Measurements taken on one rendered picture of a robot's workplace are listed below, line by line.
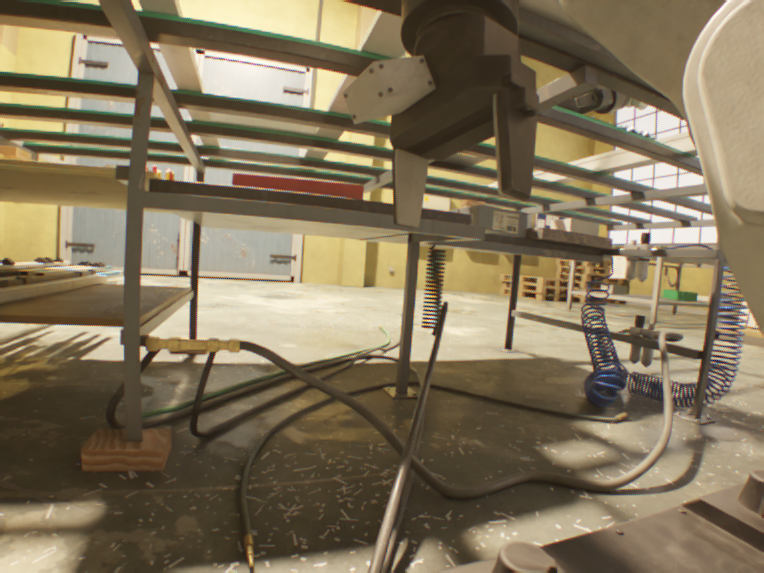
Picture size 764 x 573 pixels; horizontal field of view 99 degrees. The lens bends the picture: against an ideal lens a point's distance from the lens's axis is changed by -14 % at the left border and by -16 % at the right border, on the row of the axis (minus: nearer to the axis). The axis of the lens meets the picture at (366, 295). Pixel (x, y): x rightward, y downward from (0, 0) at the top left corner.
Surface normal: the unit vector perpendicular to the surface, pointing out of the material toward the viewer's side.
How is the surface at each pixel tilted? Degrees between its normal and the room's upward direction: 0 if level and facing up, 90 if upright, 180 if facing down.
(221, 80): 90
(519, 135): 84
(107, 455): 90
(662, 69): 90
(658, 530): 0
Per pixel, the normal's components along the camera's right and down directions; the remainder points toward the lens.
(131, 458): 0.30, 0.11
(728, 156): -0.96, -0.04
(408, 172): 0.49, 0.00
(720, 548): 0.07, -0.99
